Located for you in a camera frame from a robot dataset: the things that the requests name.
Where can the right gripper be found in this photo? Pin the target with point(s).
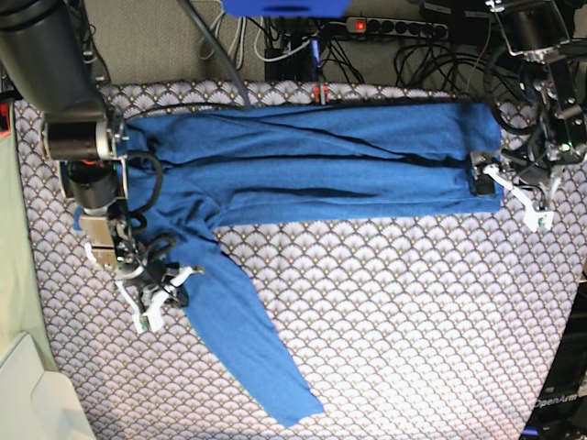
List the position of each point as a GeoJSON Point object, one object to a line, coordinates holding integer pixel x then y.
{"type": "Point", "coordinates": [141, 275]}

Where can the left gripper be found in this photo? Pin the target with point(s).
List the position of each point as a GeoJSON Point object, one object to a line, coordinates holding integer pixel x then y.
{"type": "Point", "coordinates": [530, 171]}

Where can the blue long-sleeve T-shirt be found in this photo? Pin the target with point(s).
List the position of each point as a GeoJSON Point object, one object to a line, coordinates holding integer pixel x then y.
{"type": "Point", "coordinates": [291, 164]}

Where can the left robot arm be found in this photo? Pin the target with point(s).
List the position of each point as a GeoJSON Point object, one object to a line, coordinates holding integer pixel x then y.
{"type": "Point", "coordinates": [529, 92]}

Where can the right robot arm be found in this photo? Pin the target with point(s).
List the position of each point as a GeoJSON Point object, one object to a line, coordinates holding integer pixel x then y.
{"type": "Point", "coordinates": [153, 190]}

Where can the fan-patterned table cloth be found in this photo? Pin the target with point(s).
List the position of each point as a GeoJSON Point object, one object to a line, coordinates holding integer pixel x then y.
{"type": "Point", "coordinates": [441, 327]}

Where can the white plastic bin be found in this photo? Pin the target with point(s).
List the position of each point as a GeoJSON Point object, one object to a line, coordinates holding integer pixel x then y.
{"type": "Point", "coordinates": [37, 403]}

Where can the red black table clamp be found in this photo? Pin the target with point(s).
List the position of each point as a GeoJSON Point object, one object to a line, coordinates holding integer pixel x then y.
{"type": "Point", "coordinates": [321, 89]}

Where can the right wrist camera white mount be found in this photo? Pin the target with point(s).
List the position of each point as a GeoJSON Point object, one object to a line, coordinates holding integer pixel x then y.
{"type": "Point", "coordinates": [152, 320]}

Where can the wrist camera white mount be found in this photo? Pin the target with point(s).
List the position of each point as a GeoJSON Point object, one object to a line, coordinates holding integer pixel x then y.
{"type": "Point", "coordinates": [152, 320]}
{"type": "Point", "coordinates": [534, 219]}

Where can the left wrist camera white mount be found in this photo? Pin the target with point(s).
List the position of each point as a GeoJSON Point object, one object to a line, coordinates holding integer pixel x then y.
{"type": "Point", "coordinates": [534, 219]}

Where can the black power strip red switch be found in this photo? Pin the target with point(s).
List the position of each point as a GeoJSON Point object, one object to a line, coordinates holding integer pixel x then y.
{"type": "Point", "coordinates": [386, 27]}

